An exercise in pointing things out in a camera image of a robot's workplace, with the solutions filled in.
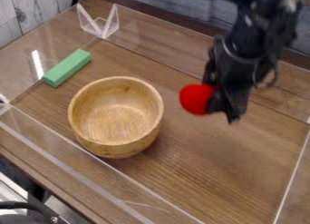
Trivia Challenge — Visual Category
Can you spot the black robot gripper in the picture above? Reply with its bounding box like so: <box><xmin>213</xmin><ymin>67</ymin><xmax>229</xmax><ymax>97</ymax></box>
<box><xmin>201</xmin><ymin>36</ymin><xmax>277</xmax><ymax>123</ymax></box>

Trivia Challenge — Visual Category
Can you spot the black metal stand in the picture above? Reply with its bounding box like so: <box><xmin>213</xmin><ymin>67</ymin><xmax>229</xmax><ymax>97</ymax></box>
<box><xmin>26</xmin><ymin>184</ymin><xmax>70</xmax><ymax>224</ymax></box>

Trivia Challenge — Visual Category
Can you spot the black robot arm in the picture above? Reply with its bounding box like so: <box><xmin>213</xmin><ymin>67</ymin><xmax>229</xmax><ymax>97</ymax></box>
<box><xmin>178</xmin><ymin>0</ymin><xmax>304</xmax><ymax>122</ymax></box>

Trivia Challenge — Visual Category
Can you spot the wooden bowl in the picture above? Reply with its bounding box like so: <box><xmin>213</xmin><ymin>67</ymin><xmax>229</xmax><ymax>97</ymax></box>
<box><xmin>68</xmin><ymin>76</ymin><xmax>162</xmax><ymax>159</ymax></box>

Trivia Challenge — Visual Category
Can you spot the black cable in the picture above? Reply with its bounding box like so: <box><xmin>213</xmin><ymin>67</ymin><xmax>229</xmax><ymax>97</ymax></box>
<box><xmin>0</xmin><ymin>201</ymin><xmax>45</xmax><ymax>224</ymax></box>

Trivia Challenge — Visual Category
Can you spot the green rectangular block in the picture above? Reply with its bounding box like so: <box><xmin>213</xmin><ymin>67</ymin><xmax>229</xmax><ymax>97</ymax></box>
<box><xmin>42</xmin><ymin>49</ymin><xmax>92</xmax><ymax>88</ymax></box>

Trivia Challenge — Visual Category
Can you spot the red plush strawberry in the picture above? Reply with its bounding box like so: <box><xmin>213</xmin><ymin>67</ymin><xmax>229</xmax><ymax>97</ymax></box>
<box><xmin>178</xmin><ymin>84</ymin><xmax>213</xmax><ymax>115</ymax></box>

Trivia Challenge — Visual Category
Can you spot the clear acrylic enclosure wall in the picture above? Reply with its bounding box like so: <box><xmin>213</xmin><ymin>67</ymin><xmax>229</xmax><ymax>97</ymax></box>
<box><xmin>0</xmin><ymin>0</ymin><xmax>310</xmax><ymax>224</ymax></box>

